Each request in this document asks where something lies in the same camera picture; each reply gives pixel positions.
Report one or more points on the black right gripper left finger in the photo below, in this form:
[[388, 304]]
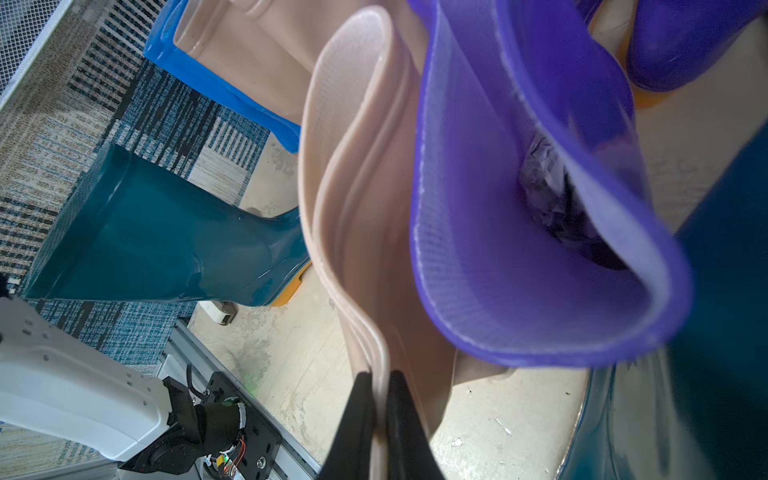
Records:
[[350, 454]]

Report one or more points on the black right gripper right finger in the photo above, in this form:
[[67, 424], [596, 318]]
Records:
[[409, 453]]

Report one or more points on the teal boot front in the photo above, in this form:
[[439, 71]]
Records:
[[695, 408]]

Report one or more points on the teal boot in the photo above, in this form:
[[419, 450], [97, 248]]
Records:
[[133, 231], [695, 408]]

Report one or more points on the beige boot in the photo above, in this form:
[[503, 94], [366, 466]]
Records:
[[265, 49], [356, 165]]

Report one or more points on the short purple boot front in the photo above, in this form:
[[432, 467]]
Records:
[[673, 42]]

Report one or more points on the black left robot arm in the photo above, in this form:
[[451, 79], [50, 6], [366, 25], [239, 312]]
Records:
[[54, 384]]

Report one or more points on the white small box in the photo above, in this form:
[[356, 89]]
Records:
[[220, 312]]

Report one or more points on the purple boot middle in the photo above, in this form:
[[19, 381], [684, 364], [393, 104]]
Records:
[[533, 236]]

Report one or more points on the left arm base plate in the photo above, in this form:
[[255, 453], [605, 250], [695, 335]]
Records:
[[250, 440]]

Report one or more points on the aluminium front rail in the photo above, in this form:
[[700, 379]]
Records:
[[186, 360]]

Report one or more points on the white wire mesh basket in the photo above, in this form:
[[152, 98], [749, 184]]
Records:
[[26, 28]]

